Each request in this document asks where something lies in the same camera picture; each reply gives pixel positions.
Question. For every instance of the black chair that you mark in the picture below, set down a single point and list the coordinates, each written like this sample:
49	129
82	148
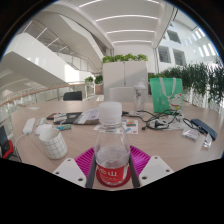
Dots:
72	96

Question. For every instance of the green tote bag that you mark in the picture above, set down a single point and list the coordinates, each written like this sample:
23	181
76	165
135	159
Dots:
165	95

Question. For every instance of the red and grey chair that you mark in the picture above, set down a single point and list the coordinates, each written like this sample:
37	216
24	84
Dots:
6	146

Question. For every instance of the white computer mouse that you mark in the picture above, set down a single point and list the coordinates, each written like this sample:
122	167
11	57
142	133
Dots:
43	129

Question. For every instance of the small white box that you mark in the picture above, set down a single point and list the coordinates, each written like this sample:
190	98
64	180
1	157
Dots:
60	118

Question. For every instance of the colourful sticker sheet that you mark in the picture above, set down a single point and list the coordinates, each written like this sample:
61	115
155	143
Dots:
132	126

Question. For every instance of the white paper sheet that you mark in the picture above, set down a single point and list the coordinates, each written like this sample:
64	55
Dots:
33	108

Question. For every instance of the dark blue flat keyboard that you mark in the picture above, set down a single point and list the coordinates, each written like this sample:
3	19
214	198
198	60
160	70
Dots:
204	128

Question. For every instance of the small grey oval case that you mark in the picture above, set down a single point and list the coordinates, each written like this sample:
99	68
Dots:
41	121

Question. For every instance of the open brown notebook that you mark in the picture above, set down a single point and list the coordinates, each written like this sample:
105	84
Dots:
88	116

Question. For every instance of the white chair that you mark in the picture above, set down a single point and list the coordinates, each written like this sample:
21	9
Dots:
121	94

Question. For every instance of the clear red-labelled water bottle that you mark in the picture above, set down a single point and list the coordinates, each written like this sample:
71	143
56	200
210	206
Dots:
112	156

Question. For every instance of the brown planter with green plants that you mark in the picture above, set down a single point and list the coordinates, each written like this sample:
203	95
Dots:
98	85

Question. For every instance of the tall clear shaker bottle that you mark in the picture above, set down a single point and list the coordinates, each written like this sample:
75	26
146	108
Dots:
139	98

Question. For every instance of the white grid-pattern mug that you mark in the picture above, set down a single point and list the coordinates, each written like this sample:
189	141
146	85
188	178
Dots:
53	145

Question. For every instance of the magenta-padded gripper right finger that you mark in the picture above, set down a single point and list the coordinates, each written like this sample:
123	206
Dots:
155	170

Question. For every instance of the long row of green plants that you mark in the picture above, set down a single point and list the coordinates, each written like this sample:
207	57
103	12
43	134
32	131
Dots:
203	78

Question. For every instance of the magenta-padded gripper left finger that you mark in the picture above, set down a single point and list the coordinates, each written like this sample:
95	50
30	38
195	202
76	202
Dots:
70	171

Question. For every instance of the white cabinet topped with plants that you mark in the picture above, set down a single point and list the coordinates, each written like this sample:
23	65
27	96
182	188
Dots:
125	78

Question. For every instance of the black tablet sleeve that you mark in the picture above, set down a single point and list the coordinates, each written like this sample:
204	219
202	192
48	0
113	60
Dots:
73	117

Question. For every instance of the small white tissue pack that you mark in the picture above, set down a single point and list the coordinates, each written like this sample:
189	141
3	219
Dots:
190	133

